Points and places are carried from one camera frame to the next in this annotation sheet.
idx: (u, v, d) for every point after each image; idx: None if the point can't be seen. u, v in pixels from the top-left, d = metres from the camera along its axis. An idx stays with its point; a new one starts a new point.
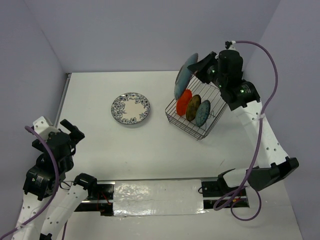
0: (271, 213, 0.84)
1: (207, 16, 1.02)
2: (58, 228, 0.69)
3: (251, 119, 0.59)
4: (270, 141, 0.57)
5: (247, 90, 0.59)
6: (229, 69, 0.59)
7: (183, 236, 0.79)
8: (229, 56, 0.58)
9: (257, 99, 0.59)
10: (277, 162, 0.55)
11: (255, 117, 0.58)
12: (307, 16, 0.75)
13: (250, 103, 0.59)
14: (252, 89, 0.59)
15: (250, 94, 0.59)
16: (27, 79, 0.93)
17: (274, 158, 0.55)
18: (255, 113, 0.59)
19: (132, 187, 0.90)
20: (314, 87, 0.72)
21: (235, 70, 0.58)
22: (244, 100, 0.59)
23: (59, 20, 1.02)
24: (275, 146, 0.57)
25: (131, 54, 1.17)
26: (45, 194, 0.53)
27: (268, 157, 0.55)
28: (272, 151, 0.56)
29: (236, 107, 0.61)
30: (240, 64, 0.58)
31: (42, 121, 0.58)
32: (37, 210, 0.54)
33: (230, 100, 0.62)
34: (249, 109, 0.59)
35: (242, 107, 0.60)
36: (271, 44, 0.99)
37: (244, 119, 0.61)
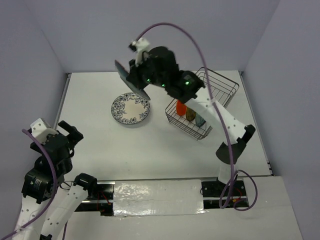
0: (271, 213, 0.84)
1: (207, 15, 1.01)
2: (58, 229, 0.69)
3: (205, 106, 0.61)
4: (227, 119, 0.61)
5: (190, 79, 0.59)
6: (165, 67, 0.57)
7: (183, 236, 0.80)
8: (160, 54, 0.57)
9: (202, 85, 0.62)
10: (240, 136, 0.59)
11: (208, 103, 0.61)
12: (307, 16, 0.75)
13: (198, 91, 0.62)
14: (194, 77, 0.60)
15: (194, 82, 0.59)
16: (27, 79, 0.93)
17: (238, 133, 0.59)
18: (207, 100, 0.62)
19: (132, 187, 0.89)
20: (315, 88, 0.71)
21: (171, 64, 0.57)
22: (192, 91, 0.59)
23: (58, 20, 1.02)
24: (233, 122, 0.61)
25: (131, 54, 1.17)
26: (43, 197, 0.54)
27: (232, 135, 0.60)
28: (233, 128, 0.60)
29: (188, 101, 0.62)
30: (171, 56, 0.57)
31: (39, 123, 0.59)
32: (35, 213, 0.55)
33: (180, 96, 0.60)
34: (199, 97, 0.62)
35: (193, 99, 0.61)
36: (271, 44, 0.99)
37: (199, 109, 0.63)
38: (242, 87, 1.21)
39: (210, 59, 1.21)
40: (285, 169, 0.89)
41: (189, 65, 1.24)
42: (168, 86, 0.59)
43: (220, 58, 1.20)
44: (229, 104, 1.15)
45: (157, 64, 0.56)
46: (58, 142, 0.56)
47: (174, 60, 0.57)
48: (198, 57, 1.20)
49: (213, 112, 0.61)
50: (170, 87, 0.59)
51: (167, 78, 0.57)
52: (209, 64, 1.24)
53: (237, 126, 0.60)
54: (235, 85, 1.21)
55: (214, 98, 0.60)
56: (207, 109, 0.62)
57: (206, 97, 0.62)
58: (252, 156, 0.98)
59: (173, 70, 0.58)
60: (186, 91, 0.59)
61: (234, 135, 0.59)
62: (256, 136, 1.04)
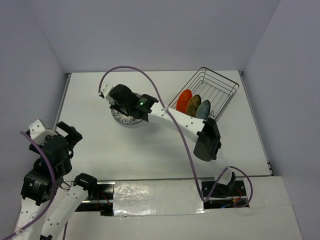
0: (271, 213, 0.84)
1: (207, 15, 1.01)
2: (58, 230, 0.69)
3: (161, 115, 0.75)
4: (184, 119, 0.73)
5: (145, 100, 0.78)
6: (122, 97, 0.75)
7: (183, 236, 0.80)
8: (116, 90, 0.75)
9: (155, 101, 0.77)
10: (199, 129, 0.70)
11: (163, 112, 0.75)
12: (307, 16, 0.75)
13: (153, 106, 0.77)
14: (147, 98, 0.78)
15: (147, 102, 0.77)
16: (27, 79, 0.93)
17: (195, 127, 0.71)
18: (161, 110, 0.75)
19: (132, 187, 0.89)
20: (314, 88, 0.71)
21: (127, 94, 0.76)
22: (148, 109, 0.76)
23: (58, 20, 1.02)
24: (190, 121, 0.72)
25: (131, 54, 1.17)
26: (43, 198, 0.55)
27: (191, 131, 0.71)
28: (191, 125, 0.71)
29: (147, 117, 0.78)
30: (126, 89, 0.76)
31: (38, 124, 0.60)
32: (35, 215, 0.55)
33: (140, 115, 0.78)
34: (155, 110, 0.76)
35: (150, 114, 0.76)
36: (271, 44, 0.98)
37: (160, 120, 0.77)
38: (242, 87, 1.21)
39: (210, 59, 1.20)
40: (285, 169, 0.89)
41: (189, 65, 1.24)
42: (129, 111, 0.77)
43: (220, 58, 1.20)
44: (229, 104, 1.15)
45: (118, 98, 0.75)
46: (57, 143, 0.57)
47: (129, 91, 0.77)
48: (198, 57, 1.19)
49: (169, 119, 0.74)
50: (131, 111, 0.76)
51: (127, 105, 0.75)
52: (209, 64, 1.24)
53: (194, 122, 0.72)
54: (235, 85, 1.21)
55: (166, 106, 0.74)
56: (164, 117, 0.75)
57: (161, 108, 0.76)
58: (252, 156, 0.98)
59: (129, 98, 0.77)
60: (143, 110, 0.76)
61: (193, 130, 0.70)
62: (256, 136, 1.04)
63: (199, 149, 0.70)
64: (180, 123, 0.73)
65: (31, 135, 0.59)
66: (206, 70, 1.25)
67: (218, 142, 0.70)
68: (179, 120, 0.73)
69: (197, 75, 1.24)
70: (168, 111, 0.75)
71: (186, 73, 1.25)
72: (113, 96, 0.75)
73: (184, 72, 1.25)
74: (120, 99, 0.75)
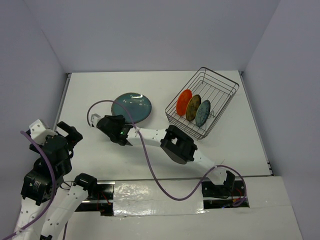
0: (271, 213, 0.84)
1: (208, 15, 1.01)
2: (58, 230, 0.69)
3: (135, 136, 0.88)
4: (150, 133, 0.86)
5: (125, 130, 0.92)
6: (107, 129, 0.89)
7: (183, 236, 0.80)
8: (102, 123, 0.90)
9: (132, 127, 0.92)
10: (163, 137, 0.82)
11: (135, 133, 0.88)
12: (307, 16, 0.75)
13: (129, 131, 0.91)
14: (126, 127, 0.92)
15: (126, 130, 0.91)
16: (28, 79, 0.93)
17: (160, 135, 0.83)
18: (134, 132, 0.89)
19: (132, 187, 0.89)
20: (315, 88, 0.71)
21: (111, 125, 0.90)
22: (126, 136, 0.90)
23: (59, 21, 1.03)
24: (155, 133, 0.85)
25: (131, 54, 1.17)
26: (43, 198, 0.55)
27: (157, 140, 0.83)
28: (156, 136, 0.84)
29: (129, 141, 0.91)
30: (109, 122, 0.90)
31: (38, 124, 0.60)
32: (35, 215, 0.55)
33: (124, 142, 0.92)
34: (130, 134, 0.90)
35: (128, 138, 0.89)
36: (271, 44, 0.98)
37: (136, 141, 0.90)
38: (242, 87, 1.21)
39: (210, 59, 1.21)
40: (285, 169, 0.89)
41: (189, 65, 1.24)
42: (115, 139, 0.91)
43: (220, 59, 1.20)
44: (229, 103, 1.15)
45: (104, 130, 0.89)
46: (57, 143, 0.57)
47: (113, 122, 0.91)
48: (198, 57, 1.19)
49: (140, 137, 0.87)
50: (116, 139, 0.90)
51: (112, 135, 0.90)
52: (209, 64, 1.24)
53: (159, 132, 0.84)
54: (235, 85, 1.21)
55: (135, 127, 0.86)
56: (137, 137, 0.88)
57: (134, 131, 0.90)
58: (252, 156, 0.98)
59: (114, 128, 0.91)
60: (125, 137, 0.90)
61: (158, 139, 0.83)
62: (256, 136, 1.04)
63: (172, 155, 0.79)
64: (147, 138, 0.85)
65: (32, 135, 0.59)
66: (206, 70, 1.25)
67: (190, 145, 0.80)
68: (146, 136, 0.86)
69: (197, 75, 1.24)
70: (139, 131, 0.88)
71: (186, 74, 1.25)
72: (101, 128, 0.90)
73: (184, 72, 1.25)
74: (106, 131, 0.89)
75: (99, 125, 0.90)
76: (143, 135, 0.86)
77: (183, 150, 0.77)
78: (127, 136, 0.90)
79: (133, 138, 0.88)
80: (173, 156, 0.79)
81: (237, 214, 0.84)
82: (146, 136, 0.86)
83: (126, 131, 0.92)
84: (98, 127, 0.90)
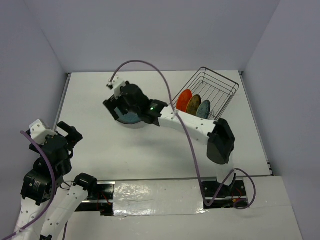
0: (271, 213, 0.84)
1: (208, 15, 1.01)
2: (58, 229, 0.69)
3: (171, 119, 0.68)
4: (194, 121, 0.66)
5: (155, 106, 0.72)
6: (135, 99, 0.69)
7: (183, 236, 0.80)
8: (129, 91, 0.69)
9: (166, 106, 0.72)
10: (211, 130, 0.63)
11: (172, 116, 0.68)
12: (307, 16, 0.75)
13: (163, 110, 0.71)
14: (158, 103, 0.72)
15: (159, 106, 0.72)
16: (28, 80, 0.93)
17: (207, 129, 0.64)
18: (171, 114, 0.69)
19: (132, 187, 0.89)
20: (315, 88, 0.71)
21: (140, 97, 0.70)
22: (158, 113, 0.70)
23: (58, 21, 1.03)
24: (200, 122, 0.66)
25: (131, 54, 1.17)
26: (43, 198, 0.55)
27: (202, 133, 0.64)
28: (201, 127, 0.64)
29: (158, 122, 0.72)
30: (139, 92, 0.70)
31: (38, 124, 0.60)
32: (35, 215, 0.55)
33: (151, 121, 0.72)
34: (163, 114, 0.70)
35: (159, 118, 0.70)
36: (271, 44, 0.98)
37: (169, 124, 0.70)
38: (242, 87, 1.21)
39: (210, 59, 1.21)
40: (285, 169, 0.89)
41: (189, 65, 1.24)
42: (140, 115, 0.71)
43: (220, 58, 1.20)
44: (229, 104, 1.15)
45: (130, 100, 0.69)
46: (57, 143, 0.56)
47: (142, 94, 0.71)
48: (198, 57, 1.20)
49: (179, 122, 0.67)
50: (142, 115, 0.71)
51: (139, 109, 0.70)
52: (209, 65, 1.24)
53: (205, 123, 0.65)
54: (235, 85, 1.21)
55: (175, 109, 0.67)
56: (173, 121, 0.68)
57: (170, 111, 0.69)
58: (252, 156, 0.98)
59: (142, 101, 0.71)
60: (154, 115, 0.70)
61: (204, 131, 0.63)
62: (256, 136, 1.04)
63: (211, 152, 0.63)
64: (189, 126, 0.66)
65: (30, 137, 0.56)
66: (206, 70, 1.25)
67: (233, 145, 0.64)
68: (188, 123, 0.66)
69: (197, 75, 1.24)
70: (178, 114, 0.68)
71: (186, 74, 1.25)
72: (126, 97, 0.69)
73: (184, 72, 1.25)
74: (132, 101, 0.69)
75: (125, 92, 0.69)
76: (183, 121, 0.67)
77: (226, 149, 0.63)
78: (159, 116, 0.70)
79: (168, 120, 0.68)
80: (211, 153, 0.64)
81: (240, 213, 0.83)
82: (187, 124, 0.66)
83: (157, 108, 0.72)
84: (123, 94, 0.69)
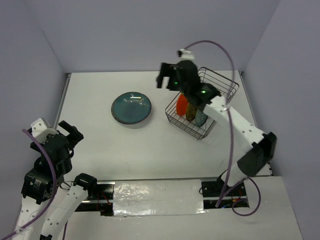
0: (271, 214, 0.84)
1: (207, 15, 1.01)
2: (59, 229, 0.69)
3: (220, 112, 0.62)
4: (243, 124, 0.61)
5: (208, 90, 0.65)
6: (187, 76, 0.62)
7: (183, 236, 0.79)
8: (184, 65, 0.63)
9: (218, 95, 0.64)
10: (257, 140, 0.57)
11: (222, 109, 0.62)
12: (307, 16, 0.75)
13: (214, 98, 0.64)
14: (212, 89, 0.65)
15: (211, 92, 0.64)
16: (28, 80, 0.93)
17: (254, 138, 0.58)
18: (222, 106, 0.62)
19: (132, 187, 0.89)
20: (315, 88, 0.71)
21: (194, 75, 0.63)
22: (208, 98, 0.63)
23: (59, 21, 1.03)
24: (249, 128, 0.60)
25: (131, 54, 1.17)
26: (43, 197, 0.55)
27: (247, 140, 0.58)
28: (248, 133, 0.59)
29: (204, 109, 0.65)
30: (194, 69, 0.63)
31: (40, 123, 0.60)
32: (35, 214, 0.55)
33: (197, 104, 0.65)
34: (214, 104, 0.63)
35: (207, 105, 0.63)
36: (271, 44, 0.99)
37: (214, 115, 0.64)
38: (242, 87, 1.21)
39: (210, 59, 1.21)
40: (285, 169, 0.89)
41: None
42: (188, 94, 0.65)
43: (220, 58, 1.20)
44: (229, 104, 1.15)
45: (182, 74, 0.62)
46: (58, 142, 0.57)
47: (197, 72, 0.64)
48: (198, 57, 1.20)
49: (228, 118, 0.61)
50: (190, 95, 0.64)
51: (188, 87, 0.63)
52: (209, 65, 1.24)
53: (253, 132, 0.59)
54: (235, 85, 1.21)
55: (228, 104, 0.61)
56: (221, 115, 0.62)
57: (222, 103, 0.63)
58: None
59: (194, 80, 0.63)
60: (203, 98, 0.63)
61: (250, 139, 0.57)
62: None
63: (246, 161, 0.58)
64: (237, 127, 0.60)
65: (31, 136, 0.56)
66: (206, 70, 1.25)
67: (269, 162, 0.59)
68: (236, 123, 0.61)
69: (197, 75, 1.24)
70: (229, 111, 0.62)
71: None
72: (179, 70, 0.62)
73: None
74: (183, 76, 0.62)
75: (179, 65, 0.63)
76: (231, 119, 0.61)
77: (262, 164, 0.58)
78: (208, 103, 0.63)
79: (216, 111, 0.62)
80: (246, 162, 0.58)
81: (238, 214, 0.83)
82: (235, 123, 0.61)
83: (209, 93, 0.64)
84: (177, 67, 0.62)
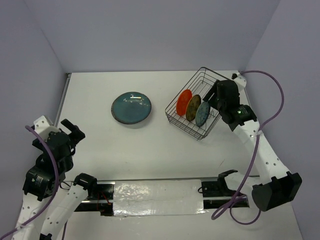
0: (271, 213, 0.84)
1: (207, 16, 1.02)
2: (57, 229, 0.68)
3: (249, 136, 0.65)
4: (269, 155, 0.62)
5: (244, 111, 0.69)
6: (227, 95, 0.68)
7: (183, 236, 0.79)
8: (226, 84, 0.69)
9: (254, 119, 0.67)
10: (279, 176, 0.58)
11: (252, 134, 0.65)
12: (306, 16, 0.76)
13: (248, 121, 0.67)
14: (248, 112, 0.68)
15: (246, 114, 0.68)
16: (28, 79, 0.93)
17: (275, 172, 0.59)
18: (253, 131, 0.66)
19: (132, 187, 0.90)
20: (315, 88, 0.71)
21: (233, 95, 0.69)
22: (241, 120, 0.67)
23: (59, 20, 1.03)
24: (275, 161, 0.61)
25: (131, 54, 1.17)
26: (45, 194, 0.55)
27: (268, 171, 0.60)
28: (272, 166, 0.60)
29: (235, 128, 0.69)
30: (235, 90, 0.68)
31: (43, 120, 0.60)
32: (37, 211, 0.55)
33: (229, 121, 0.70)
34: (246, 127, 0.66)
35: (239, 125, 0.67)
36: (271, 44, 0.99)
37: (243, 137, 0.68)
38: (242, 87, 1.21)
39: (210, 59, 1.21)
40: None
41: (189, 65, 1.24)
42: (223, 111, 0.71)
43: (220, 58, 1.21)
44: None
45: (222, 92, 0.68)
46: (60, 140, 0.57)
47: (237, 93, 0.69)
48: (198, 57, 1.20)
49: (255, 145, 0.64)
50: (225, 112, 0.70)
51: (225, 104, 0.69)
52: (209, 65, 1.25)
53: (278, 167, 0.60)
54: None
55: (259, 131, 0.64)
56: (250, 140, 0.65)
57: (254, 129, 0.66)
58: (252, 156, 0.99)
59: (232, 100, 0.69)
60: (236, 118, 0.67)
61: (271, 172, 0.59)
62: None
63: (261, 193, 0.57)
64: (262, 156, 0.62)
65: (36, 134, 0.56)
66: (206, 70, 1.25)
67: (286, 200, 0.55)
68: (262, 152, 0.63)
69: (197, 75, 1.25)
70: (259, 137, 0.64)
71: (186, 74, 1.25)
72: (221, 88, 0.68)
73: (184, 72, 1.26)
74: (223, 94, 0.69)
75: (221, 83, 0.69)
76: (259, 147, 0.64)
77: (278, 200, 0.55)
78: (241, 124, 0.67)
79: (246, 134, 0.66)
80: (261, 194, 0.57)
81: (237, 222, 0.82)
82: (261, 152, 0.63)
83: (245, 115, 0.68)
84: (219, 85, 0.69)
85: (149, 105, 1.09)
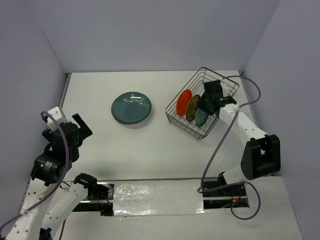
0: (271, 213, 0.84)
1: (207, 16, 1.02)
2: (58, 224, 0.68)
3: (229, 113, 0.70)
4: (247, 124, 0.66)
5: (225, 99, 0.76)
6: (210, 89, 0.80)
7: (183, 236, 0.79)
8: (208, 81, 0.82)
9: (234, 102, 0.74)
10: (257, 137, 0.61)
11: (232, 111, 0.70)
12: (306, 17, 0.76)
13: (228, 104, 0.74)
14: (229, 98, 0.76)
15: (228, 100, 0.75)
16: (27, 79, 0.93)
17: (255, 135, 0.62)
18: (232, 109, 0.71)
19: (132, 187, 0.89)
20: (314, 87, 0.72)
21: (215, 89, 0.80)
22: (222, 104, 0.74)
23: (59, 20, 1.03)
24: (253, 127, 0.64)
25: (131, 54, 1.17)
26: (52, 179, 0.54)
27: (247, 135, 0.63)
28: (251, 131, 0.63)
29: (219, 113, 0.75)
30: (217, 85, 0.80)
31: (56, 111, 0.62)
32: (42, 196, 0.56)
33: (214, 109, 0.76)
34: (226, 107, 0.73)
35: (221, 108, 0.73)
36: (271, 44, 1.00)
37: (225, 117, 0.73)
38: (242, 87, 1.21)
39: (210, 59, 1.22)
40: (285, 169, 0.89)
41: (189, 65, 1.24)
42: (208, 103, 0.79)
43: (220, 59, 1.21)
44: None
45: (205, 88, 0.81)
46: (70, 128, 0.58)
47: (219, 88, 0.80)
48: (198, 57, 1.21)
49: (234, 118, 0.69)
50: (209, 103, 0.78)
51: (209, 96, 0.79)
52: (209, 65, 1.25)
53: (256, 131, 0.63)
54: (235, 85, 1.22)
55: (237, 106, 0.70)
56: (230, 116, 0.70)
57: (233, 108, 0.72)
58: None
59: (215, 93, 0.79)
60: (218, 102, 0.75)
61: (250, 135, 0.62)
62: None
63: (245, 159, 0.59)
64: (241, 125, 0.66)
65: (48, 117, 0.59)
66: (206, 70, 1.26)
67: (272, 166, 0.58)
68: (241, 123, 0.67)
69: (197, 75, 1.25)
70: (238, 113, 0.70)
71: (186, 74, 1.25)
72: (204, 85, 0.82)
73: (184, 72, 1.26)
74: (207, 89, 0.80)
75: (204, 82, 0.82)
76: (238, 120, 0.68)
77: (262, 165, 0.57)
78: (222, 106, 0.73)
79: (226, 112, 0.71)
80: (246, 162, 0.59)
81: (236, 216, 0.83)
82: (241, 124, 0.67)
83: (226, 101, 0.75)
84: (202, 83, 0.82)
85: (149, 105, 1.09)
